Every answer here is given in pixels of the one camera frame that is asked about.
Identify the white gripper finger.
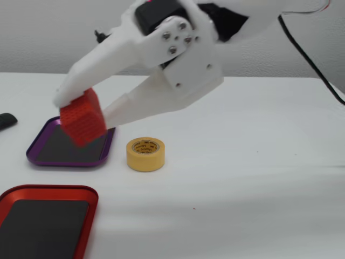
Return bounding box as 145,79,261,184
53,5,201,108

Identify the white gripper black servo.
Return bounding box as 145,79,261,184
103,0,225,131

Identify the red studded block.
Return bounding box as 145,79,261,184
59,87,107,147

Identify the yellow masking tape roll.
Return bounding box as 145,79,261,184
126,137,166,173

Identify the purple metal tray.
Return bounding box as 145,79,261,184
25,115,116,168

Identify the black rounded object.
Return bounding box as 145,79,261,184
0,112,18,132

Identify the red metal tray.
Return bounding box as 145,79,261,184
0,184,99,259

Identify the black cable tie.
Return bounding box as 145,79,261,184
93,29,113,44

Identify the thick black cable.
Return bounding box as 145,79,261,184
277,15,345,106

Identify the red white black servo wire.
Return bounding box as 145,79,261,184
281,0,332,15

